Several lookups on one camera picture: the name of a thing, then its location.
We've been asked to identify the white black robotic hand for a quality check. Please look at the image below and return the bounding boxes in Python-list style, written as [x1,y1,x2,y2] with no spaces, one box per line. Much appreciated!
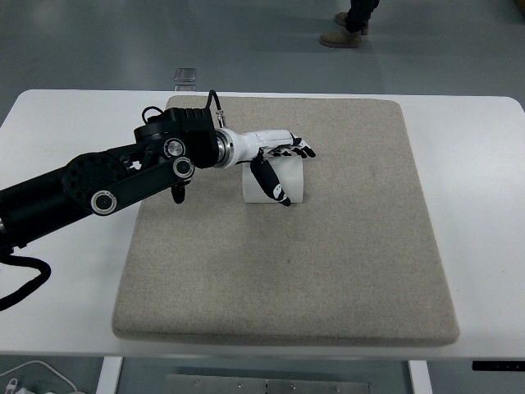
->
[214,128,316,206]

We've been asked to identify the white ribbed cup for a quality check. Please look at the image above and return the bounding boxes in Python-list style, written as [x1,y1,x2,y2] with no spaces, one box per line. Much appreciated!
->
[242,156,304,204]

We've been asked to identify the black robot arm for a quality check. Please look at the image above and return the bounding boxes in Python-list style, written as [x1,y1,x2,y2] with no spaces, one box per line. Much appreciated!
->
[1,106,219,257]

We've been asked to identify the clear plastic floor box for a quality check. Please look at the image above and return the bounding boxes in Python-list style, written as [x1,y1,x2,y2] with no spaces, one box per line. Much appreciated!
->
[174,67,197,92]

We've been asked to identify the left brown boot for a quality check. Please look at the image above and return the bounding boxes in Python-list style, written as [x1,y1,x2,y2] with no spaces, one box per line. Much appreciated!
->
[319,30,362,48]

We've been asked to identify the brown boot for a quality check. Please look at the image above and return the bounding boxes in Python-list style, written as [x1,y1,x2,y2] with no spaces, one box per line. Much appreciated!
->
[319,30,362,48]
[334,12,369,35]

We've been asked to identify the right brown boot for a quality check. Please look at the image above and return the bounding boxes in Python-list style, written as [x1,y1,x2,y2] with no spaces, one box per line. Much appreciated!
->
[334,12,369,35]

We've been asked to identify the beige felt mat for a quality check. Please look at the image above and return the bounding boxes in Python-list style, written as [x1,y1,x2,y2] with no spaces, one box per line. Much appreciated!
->
[112,97,459,346]

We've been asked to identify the person's dark trouser legs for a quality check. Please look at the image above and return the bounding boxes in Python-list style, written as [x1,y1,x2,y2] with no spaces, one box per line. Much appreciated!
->
[348,0,380,21]

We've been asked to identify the white left table leg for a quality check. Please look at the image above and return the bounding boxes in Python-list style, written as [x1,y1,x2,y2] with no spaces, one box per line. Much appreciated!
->
[95,356,123,394]

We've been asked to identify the white table leg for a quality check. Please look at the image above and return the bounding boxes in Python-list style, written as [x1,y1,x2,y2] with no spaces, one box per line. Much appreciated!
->
[95,356,123,394]
[408,360,433,394]

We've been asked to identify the white right table leg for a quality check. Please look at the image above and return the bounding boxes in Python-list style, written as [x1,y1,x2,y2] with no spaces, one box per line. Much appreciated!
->
[408,360,433,394]

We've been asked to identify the black table control panel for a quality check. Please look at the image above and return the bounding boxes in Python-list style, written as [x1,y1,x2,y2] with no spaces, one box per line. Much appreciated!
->
[472,360,525,372]

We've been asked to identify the black sleeved cable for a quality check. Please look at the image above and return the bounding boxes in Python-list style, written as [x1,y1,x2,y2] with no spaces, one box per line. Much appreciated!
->
[0,254,53,311]

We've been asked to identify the white cable on floor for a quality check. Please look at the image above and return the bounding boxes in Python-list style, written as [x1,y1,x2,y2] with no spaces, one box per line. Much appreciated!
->
[0,360,79,394]

